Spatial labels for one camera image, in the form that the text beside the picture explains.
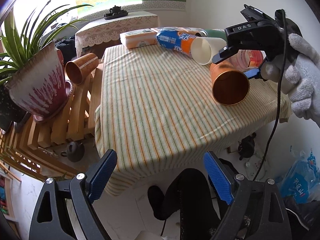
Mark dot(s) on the white plastic cup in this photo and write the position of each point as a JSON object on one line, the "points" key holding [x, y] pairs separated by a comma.
{"points": [[204, 48]]}

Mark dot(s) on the orange tissue pack left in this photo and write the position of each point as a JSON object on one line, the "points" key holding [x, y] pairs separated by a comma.
{"points": [[138, 38]]}

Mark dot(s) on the orange tissue pack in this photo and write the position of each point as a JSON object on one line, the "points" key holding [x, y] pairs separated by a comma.
{"points": [[190, 30], [138, 38]]}

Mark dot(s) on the black iron kettle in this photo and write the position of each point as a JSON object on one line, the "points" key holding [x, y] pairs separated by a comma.
{"points": [[74, 151]]}

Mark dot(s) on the brown patterned paper cup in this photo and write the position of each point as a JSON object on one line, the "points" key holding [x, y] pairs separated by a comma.
{"points": [[229, 85]]}

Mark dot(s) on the orange tissue pack middle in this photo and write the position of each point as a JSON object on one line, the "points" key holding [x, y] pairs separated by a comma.
{"points": [[190, 30]]}

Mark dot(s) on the red instant noodle bowl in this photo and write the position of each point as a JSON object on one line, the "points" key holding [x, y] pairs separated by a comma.
{"points": [[246, 59]]}

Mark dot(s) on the person's dark trousers legs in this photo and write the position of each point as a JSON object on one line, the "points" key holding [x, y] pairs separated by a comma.
{"points": [[189, 194]]}

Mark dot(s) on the striped yellow tablecloth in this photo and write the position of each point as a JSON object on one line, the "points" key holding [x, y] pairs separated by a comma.
{"points": [[158, 113]]}

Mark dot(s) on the blue orange snack pack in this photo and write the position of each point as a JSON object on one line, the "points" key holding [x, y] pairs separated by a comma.
{"points": [[176, 40]]}

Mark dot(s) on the white gloved right hand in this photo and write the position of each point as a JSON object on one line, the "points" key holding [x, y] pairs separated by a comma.
{"points": [[300, 79]]}

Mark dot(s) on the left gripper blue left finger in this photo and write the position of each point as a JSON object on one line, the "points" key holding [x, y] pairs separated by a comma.
{"points": [[99, 174]]}

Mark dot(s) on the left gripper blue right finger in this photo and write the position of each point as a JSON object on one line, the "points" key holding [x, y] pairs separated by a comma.
{"points": [[220, 177]]}

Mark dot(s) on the black bag on floor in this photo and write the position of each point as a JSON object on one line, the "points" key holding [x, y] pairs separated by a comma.
{"points": [[67, 47]]}

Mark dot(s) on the blue plastic bag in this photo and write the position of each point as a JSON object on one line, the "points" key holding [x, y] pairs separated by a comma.
{"points": [[302, 180]]}

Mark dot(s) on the green spider plant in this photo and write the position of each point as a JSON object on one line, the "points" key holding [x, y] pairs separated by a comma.
{"points": [[22, 46]]}

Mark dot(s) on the wooden slatted bench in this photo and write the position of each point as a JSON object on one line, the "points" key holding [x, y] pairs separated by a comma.
{"points": [[35, 150]]}

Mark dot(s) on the red white flower pot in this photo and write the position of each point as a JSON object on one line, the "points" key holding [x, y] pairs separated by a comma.
{"points": [[40, 87]]}

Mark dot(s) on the lace covered side table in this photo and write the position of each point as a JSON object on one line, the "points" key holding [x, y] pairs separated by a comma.
{"points": [[99, 31]]}

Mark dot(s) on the green insulated bottle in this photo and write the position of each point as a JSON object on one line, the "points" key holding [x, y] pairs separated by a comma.
{"points": [[216, 33]]}

